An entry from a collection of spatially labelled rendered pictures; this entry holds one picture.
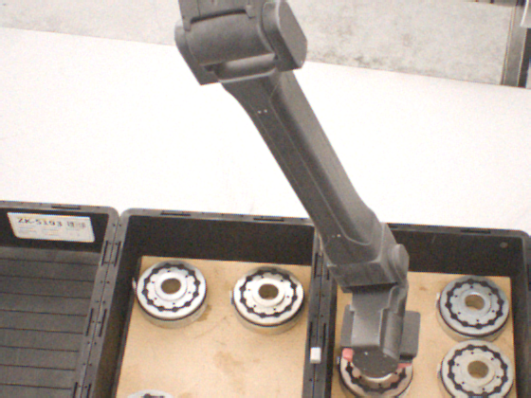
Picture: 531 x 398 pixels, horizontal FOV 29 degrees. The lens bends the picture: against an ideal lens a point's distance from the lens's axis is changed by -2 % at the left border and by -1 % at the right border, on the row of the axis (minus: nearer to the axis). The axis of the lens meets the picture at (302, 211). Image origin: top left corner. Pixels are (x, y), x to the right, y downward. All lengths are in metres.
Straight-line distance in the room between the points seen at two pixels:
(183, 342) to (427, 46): 1.79
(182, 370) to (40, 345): 0.21
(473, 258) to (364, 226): 0.41
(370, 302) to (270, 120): 0.31
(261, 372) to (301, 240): 0.21
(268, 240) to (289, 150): 0.49
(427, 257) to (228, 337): 0.32
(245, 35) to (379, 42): 2.18
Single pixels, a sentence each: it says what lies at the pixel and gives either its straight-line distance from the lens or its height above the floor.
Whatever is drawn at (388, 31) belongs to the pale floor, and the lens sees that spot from 3.17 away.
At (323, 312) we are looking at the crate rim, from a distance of 1.43.
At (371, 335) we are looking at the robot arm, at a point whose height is 1.08.
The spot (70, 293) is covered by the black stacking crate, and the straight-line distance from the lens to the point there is 1.60.
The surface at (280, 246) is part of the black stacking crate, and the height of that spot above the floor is 0.87.
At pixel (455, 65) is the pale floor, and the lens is 3.09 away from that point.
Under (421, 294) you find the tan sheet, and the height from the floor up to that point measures 0.83.
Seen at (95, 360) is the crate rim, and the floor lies 0.93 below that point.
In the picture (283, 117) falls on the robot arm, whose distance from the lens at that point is 1.03.
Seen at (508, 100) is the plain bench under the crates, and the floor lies 0.70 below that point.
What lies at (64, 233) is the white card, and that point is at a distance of 1.61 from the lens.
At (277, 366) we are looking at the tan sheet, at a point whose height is 0.83.
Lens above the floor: 2.14
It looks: 52 degrees down
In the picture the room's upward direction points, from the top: straight up
